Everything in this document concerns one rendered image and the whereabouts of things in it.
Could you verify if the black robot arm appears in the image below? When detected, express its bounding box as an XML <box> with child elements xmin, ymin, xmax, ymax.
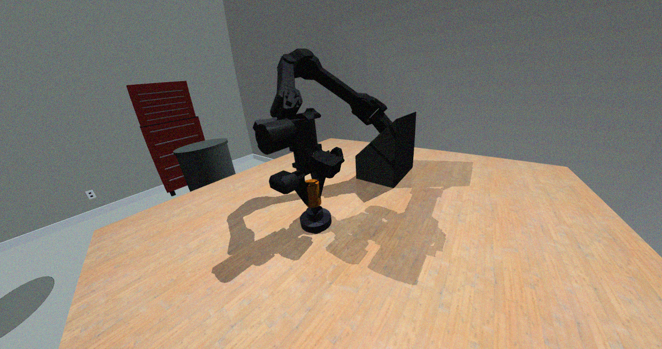
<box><xmin>253</xmin><ymin>49</ymin><xmax>392</xmax><ymax>178</ymax></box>

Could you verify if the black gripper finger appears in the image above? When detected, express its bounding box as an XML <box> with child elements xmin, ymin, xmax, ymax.
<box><xmin>310</xmin><ymin>171</ymin><xmax>326</xmax><ymax>195</ymax></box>
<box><xmin>295</xmin><ymin>182</ymin><xmax>309</xmax><ymax>205</ymax></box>

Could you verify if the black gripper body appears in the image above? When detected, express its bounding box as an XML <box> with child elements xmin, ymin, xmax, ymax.
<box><xmin>269</xmin><ymin>140</ymin><xmax>322</xmax><ymax>194</ymax></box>

